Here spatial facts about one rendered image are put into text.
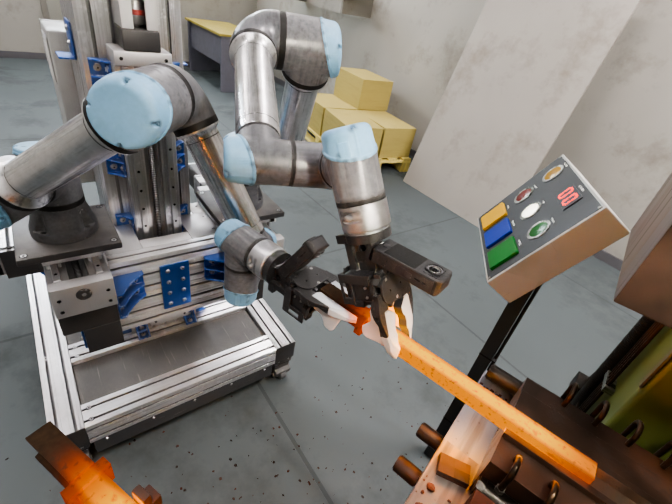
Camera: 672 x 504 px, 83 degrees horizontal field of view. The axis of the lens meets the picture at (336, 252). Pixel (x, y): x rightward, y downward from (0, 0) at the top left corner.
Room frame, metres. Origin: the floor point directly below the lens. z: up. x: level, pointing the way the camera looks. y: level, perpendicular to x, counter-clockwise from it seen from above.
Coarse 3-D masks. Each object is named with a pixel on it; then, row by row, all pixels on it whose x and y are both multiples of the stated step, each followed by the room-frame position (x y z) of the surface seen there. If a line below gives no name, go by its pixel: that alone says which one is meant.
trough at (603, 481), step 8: (600, 472) 0.30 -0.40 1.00; (600, 480) 0.29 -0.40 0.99; (608, 480) 0.29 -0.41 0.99; (616, 480) 0.29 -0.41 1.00; (600, 488) 0.28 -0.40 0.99; (608, 488) 0.28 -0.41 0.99; (616, 488) 0.29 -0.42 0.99; (624, 488) 0.28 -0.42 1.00; (608, 496) 0.27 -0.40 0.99; (616, 496) 0.28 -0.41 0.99; (624, 496) 0.28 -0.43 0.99; (632, 496) 0.28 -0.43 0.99; (640, 496) 0.28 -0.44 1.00
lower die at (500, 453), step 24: (528, 384) 0.44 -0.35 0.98; (528, 408) 0.38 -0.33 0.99; (552, 408) 0.40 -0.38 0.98; (576, 408) 0.41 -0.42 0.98; (504, 432) 0.33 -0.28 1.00; (552, 432) 0.34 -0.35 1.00; (576, 432) 0.36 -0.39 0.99; (600, 432) 0.37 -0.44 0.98; (504, 456) 0.30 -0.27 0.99; (528, 456) 0.30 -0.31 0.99; (600, 456) 0.33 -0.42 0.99; (624, 456) 0.33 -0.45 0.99; (648, 456) 0.35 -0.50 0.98; (528, 480) 0.27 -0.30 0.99; (576, 480) 0.28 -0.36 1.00; (624, 480) 0.29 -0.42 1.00; (648, 480) 0.30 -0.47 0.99
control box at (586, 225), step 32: (512, 192) 1.06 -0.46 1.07; (544, 192) 0.94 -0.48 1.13; (576, 192) 0.83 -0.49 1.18; (480, 224) 1.02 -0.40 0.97; (512, 224) 0.90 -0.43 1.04; (576, 224) 0.73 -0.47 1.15; (608, 224) 0.72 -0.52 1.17; (544, 256) 0.73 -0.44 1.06; (576, 256) 0.72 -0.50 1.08; (512, 288) 0.73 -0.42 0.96
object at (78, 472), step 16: (48, 432) 0.21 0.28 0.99; (48, 448) 0.20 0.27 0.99; (64, 448) 0.20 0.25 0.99; (48, 464) 0.20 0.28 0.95; (64, 464) 0.18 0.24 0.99; (80, 464) 0.19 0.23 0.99; (96, 464) 0.19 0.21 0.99; (64, 480) 0.18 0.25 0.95; (80, 480) 0.17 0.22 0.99; (96, 480) 0.18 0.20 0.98; (112, 480) 0.18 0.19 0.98; (64, 496) 0.16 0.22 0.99; (80, 496) 0.16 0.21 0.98; (96, 496) 0.17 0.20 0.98; (112, 496) 0.17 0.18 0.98; (128, 496) 0.17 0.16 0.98
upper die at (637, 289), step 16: (656, 208) 0.39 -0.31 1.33; (640, 224) 0.41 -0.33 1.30; (656, 224) 0.33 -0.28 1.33; (640, 240) 0.35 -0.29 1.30; (656, 240) 0.29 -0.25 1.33; (624, 256) 0.37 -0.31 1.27; (640, 256) 0.30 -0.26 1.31; (656, 256) 0.28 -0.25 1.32; (624, 272) 0.32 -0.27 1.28; (640, 272) 0.28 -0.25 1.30; (656, 272) 0.28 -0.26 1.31; (624, 288) 0.28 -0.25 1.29; (640, 288) 0.28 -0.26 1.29; (656, 288) 0.28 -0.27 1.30; (624, 304) 0.28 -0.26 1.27; (640, 304) 0.28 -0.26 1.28; (656, 304) 0.27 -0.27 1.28; (656, 320) 0.27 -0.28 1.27
